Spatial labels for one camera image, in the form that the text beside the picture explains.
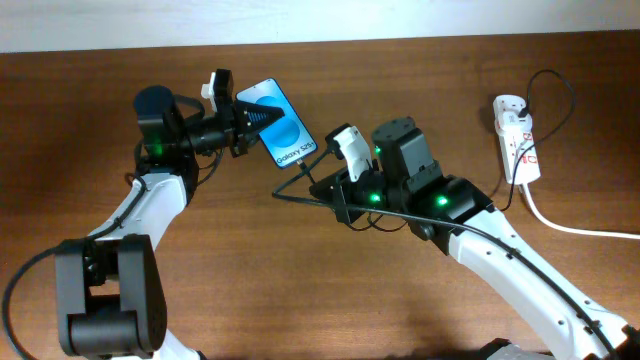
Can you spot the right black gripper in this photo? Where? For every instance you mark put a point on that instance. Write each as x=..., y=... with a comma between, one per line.
x=346, y=197

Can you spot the white USB charger plug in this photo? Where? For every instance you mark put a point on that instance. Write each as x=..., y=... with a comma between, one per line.
x=511, y=122

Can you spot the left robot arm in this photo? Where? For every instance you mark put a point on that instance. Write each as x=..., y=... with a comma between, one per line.
x=110, y=300

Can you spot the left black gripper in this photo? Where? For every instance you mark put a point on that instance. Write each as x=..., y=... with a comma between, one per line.
x=246, y=134

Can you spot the white power strip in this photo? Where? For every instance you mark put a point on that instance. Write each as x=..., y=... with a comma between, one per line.
x=521, y=166

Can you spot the blue screen smartphone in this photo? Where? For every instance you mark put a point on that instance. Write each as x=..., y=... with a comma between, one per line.
x=287, y=140

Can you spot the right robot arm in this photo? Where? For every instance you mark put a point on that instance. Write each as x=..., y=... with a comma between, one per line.
x=395, y=174

